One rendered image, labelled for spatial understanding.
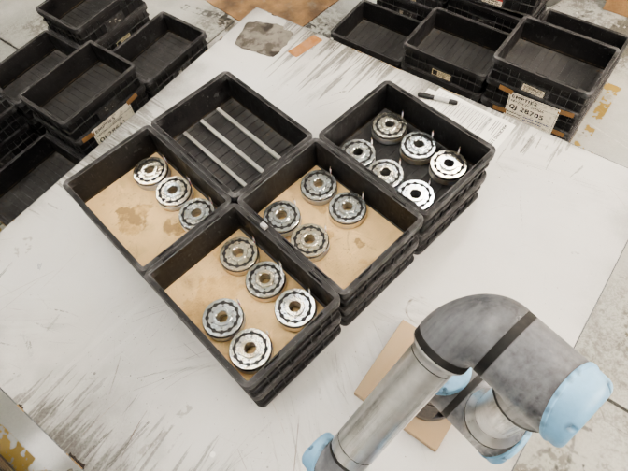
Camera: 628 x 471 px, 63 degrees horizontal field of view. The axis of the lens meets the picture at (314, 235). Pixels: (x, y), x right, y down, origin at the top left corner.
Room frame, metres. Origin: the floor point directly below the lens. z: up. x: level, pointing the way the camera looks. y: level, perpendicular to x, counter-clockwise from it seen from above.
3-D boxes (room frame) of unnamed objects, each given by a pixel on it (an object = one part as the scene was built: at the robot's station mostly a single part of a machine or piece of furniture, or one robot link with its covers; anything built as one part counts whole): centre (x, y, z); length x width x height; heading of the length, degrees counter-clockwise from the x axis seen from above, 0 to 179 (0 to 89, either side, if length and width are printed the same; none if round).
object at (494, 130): (1.13, -0.53, 0.70); 0.33 x 0.23 x 0.01; 47
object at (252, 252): (0.66, 0.20, 0.86); 0.10 x 0.10 x 0.01
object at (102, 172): (0.85, 0.44, 0.87); 0.40 x 0.30 x 0.11; 38
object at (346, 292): (0.71, -0.05, 0.92); 0.40 x 0.30 x 0.02; 38
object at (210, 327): (0.49, 0.25, 0.86); 0.10 x 0.10 x 0.01
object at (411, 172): (0.90, -0.28, 0.87); 0.40 x 0.30 x 0.11; 38
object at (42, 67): (1.99, 1.18, 0.31); 0.40 x 0.30 x 0.34; 137
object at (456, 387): (0.27, -0.24, 0.89); 0.13 x 0.12 x 0.14; 34
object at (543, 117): (1.38, -0.95, 0.41); 0.31 x 0.02 x 0.16; 47
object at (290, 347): (0.53, 0.19, 0.92); 0.40 x 0.30 x 0.02; 38
